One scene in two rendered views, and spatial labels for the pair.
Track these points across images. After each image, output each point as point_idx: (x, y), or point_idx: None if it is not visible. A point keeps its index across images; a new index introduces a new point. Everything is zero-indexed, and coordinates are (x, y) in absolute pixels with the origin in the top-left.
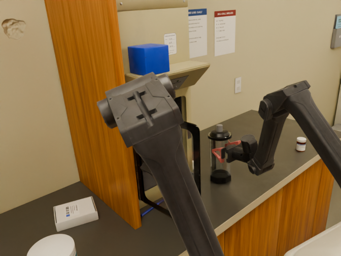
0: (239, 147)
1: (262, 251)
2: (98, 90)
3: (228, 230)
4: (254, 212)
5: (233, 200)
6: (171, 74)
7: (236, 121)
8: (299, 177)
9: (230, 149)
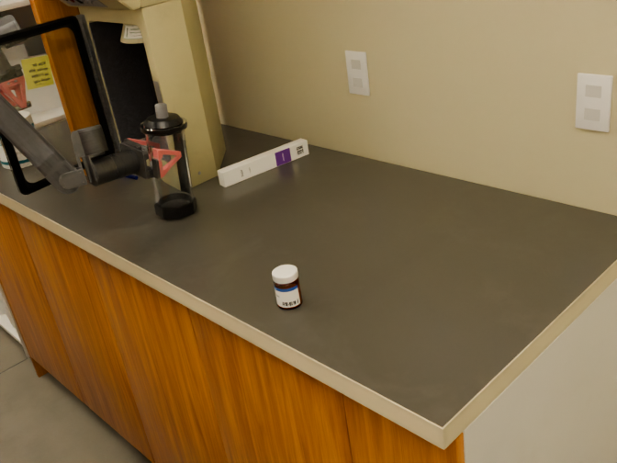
0: (137, 154)
1: (179, 394)
2: None
3: (92, 258)
4: (130, 284)
5: (108, 228)
6: None
7: (509, 206)
8: (238, 344)
9: (123, 146)
